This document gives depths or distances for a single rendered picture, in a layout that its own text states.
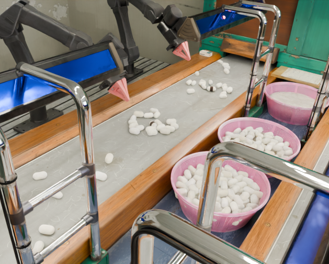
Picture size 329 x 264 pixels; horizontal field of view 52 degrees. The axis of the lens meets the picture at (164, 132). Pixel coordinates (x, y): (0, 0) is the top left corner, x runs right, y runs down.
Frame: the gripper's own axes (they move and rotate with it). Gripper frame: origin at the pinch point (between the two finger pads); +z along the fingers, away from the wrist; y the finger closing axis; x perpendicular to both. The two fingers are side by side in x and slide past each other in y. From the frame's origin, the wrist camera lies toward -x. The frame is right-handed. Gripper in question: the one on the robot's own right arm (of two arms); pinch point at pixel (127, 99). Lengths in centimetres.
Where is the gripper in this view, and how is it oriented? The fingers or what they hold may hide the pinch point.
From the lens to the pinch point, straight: 121.3
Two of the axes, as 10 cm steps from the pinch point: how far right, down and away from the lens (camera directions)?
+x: -5.7, 4.4, 7.0
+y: 5.7, -4.0, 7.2
